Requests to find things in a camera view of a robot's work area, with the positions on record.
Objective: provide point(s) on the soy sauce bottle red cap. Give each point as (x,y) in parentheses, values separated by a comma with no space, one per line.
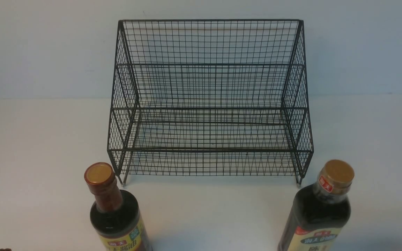
(115,214)

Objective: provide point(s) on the vinegar bottle gold cap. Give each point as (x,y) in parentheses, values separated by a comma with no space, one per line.
(319,211)

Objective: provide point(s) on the black wire mesh rack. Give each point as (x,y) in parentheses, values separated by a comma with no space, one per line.
(210,97)

